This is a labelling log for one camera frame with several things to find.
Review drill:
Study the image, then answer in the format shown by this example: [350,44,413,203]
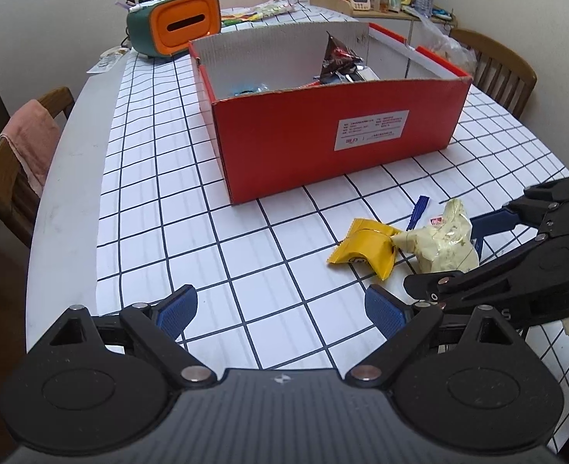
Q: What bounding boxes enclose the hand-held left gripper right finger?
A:
[344,283,523,389]

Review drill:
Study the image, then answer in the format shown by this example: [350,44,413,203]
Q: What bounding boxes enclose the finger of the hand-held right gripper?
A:
[469,171,569,242]
[403,239,553,324]

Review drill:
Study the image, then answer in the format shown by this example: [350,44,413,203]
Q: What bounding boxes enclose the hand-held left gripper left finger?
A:
[47,283,218,389]

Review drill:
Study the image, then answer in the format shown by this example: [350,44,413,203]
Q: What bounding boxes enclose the pale yellow snack packet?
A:
[391,198,481,274]

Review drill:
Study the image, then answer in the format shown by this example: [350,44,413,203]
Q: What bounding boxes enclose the red cardboard box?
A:
[189,20,474,205]

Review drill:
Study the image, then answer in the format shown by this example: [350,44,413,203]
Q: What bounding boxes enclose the dark brown triangular snack packet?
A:
[319,31,363,78]

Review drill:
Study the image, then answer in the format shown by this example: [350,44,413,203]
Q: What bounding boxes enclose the small blue stick packet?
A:
[406,196,431,231]

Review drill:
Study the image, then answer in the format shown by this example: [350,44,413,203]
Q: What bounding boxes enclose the white grid tablecloth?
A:
[94,0,569,451]

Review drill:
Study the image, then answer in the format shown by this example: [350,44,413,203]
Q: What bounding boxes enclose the wooden chair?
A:
[451,28,538,119]
[0,86,76,248]

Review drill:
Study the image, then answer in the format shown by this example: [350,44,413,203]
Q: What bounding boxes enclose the clear plastic bag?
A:
[417,14,479,76]

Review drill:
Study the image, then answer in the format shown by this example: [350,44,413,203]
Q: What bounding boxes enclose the pink cloth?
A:
[0,99,62,197]

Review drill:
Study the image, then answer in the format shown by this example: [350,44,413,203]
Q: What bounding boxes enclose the white paper wrapper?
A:
[87,46,129,75]

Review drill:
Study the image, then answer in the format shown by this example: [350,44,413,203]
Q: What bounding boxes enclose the orange and green tissue box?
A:
[126,0,221,60]

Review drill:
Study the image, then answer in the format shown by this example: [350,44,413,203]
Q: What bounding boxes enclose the pile of colourful paper packets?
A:
[221,0,298,23]

